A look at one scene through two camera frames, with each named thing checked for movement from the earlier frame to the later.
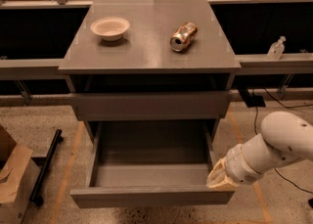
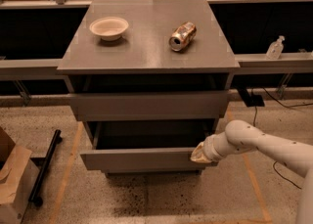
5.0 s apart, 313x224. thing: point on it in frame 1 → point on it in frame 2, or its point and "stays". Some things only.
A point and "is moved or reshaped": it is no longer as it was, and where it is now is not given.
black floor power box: x=251 y=101 stays
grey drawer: x=152 y=163 is moved or reshaped
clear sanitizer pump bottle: x=276 y=49 stays
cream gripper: x=237 y=163 → x=210 y=150
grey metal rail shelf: x=249 y=65 stays
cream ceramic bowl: x=111 y=28 stays
